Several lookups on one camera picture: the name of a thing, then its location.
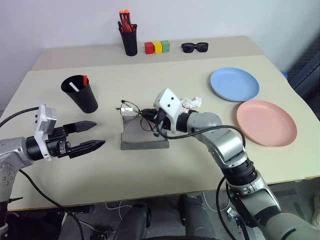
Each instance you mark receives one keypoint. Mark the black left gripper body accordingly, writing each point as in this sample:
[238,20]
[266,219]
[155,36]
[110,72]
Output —
[58,142]

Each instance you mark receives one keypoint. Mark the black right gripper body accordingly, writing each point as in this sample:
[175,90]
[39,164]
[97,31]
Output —
[160,118]

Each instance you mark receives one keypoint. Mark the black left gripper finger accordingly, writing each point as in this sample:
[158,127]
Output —
[86,147]
[82,126]

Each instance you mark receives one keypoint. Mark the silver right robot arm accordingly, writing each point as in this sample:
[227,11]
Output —
[225,142]

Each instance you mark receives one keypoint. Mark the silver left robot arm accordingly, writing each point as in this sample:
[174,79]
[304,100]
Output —
[10,150]

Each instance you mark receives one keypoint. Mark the grey glasses case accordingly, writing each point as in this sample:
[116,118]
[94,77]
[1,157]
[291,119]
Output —
[140,141]

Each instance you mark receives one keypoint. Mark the wide black cup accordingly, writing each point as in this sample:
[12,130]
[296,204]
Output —
[83,98]

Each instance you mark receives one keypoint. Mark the crumpled white paper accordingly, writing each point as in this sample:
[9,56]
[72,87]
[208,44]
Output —
[191,102]

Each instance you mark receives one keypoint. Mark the white marker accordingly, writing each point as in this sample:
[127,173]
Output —
[74,86]

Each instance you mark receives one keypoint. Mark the red wooden block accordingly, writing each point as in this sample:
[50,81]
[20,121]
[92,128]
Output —
[148,48]

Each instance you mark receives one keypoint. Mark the yellow wooden block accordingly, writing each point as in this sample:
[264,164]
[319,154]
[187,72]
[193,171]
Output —
[157,47]

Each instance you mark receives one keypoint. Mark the green wooden block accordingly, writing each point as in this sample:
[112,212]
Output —
[165,46]

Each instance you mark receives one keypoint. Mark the tall black pen holder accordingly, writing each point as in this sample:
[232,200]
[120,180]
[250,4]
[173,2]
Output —
[130,42]

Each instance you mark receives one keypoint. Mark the black sunglasses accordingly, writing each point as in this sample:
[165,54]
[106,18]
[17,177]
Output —
[187,47]

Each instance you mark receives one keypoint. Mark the blue plate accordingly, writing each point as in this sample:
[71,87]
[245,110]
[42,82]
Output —
[233,83]

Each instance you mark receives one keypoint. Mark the red marker with black stripe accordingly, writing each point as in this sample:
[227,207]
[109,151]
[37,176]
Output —
[127,27]

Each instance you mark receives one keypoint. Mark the dark rounded robot leg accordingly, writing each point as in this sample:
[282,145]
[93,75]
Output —
[195,217]
[132,222]

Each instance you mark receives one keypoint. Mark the thin black pen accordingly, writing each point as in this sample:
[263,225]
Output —
[119,26]

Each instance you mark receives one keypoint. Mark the black marker with orange cap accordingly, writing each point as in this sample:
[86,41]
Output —
[127,15]
[122,15]

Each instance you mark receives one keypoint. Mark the pink plate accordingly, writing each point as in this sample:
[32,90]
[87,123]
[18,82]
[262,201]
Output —
[266,123]

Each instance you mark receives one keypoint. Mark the metal table clamp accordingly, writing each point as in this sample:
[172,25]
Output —
[232,213]

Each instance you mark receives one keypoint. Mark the small blue object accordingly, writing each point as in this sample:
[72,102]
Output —
[283,74]

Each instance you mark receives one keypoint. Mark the dark striped object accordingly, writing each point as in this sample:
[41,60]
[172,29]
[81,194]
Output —
[306,65]

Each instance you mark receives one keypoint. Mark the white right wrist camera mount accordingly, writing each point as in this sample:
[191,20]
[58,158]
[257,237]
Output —
[168,102]

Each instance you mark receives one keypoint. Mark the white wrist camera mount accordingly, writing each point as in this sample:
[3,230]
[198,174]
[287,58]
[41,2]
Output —
[168,102]
[45,117]

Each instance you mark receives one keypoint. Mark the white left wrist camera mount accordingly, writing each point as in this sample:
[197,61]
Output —
[45,117]

